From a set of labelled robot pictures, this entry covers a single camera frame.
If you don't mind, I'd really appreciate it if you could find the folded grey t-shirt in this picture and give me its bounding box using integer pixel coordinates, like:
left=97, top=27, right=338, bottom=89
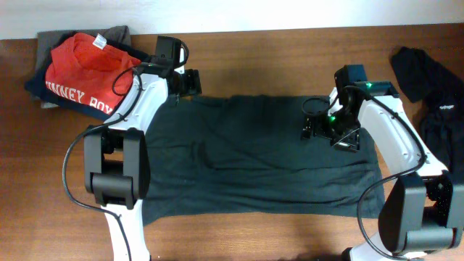
left=34, top=25, right=131, bottom=75

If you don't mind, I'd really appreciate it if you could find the folded navy t-shirt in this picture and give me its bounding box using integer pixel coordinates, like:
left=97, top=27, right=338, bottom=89
left=25, top=31, right=149, bottom=120

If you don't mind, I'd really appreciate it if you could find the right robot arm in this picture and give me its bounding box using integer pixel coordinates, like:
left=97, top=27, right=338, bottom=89
left=302, top=65, right=463, bottom=261

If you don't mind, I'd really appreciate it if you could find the black clothes pile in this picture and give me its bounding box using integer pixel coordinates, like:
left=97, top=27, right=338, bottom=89
left=390, top=46, right=463, bottom=174

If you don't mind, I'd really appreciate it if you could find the folded orange t-shirt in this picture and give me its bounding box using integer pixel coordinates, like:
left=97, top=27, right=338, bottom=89
left=44, top=33, right=141, bottom=115

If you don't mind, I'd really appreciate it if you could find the dark green t-shirt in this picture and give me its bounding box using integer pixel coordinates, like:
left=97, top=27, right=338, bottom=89
left=142, top=96, right=384, bottom=224

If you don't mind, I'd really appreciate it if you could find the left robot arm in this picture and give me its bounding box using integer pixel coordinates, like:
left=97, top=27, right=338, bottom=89
left=83, top=36, right=202, bottom=260

